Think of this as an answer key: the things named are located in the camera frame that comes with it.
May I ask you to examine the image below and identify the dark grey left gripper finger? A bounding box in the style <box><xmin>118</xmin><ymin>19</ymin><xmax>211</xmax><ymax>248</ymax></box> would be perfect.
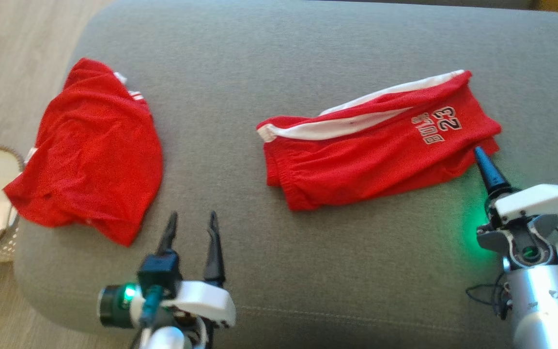
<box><xmin>204</xmin><ymin>210</ymin><xmax>226</xmax><ymax>286</ymax></box>
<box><xmin>157</xmin><ymin>211</ymin><xmax>179</xmax><ymax>257</ymax></box>

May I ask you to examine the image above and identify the teal left camera cable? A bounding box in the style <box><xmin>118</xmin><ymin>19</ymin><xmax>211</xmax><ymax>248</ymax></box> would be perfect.
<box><xmin>142</xmin><ymin>285</ymin><xmax>164</xmax><ymax>326</ymax></box>

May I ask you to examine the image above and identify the right gripper body white housing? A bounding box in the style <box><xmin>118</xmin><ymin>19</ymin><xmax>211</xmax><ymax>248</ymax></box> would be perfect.
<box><xmin>477</xmin><ymin>183</ymin><xmax>558</xmax><ymax>270</ymax></box>

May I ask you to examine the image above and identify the left gripper body white housing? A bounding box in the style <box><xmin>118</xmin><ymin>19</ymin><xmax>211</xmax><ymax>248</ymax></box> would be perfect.
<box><xmin>98</xmin><ymin>280</ymin><xmax>237</xmax><ymax>331</ymax></box>

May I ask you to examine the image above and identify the red basketball shorts white stripe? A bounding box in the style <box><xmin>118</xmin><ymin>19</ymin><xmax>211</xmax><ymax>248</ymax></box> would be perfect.
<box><xmin>256</xmin><ymin>70</ymin><xmax>502</xmax><ymax>212</ymax></box>

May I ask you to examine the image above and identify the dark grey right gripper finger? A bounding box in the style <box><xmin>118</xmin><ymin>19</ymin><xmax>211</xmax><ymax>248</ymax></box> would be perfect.
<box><xmin>473</xmin><ymin>146</ymin><xmax>511</xmax><ymax>196</ymax></box>

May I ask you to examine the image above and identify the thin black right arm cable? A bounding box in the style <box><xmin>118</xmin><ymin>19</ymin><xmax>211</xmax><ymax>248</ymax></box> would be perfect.
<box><xmin>467</xmin><ymin>274</ymin><xmax>514</xmax><ymax>320</ymax></box>

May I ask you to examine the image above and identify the red and white basketball jersey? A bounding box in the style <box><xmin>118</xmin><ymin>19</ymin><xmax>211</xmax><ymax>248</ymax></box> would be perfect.
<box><xmin>2</xmin><ymin>57</ymin><xmax>164</xmax><ymax>248</ymax></box>

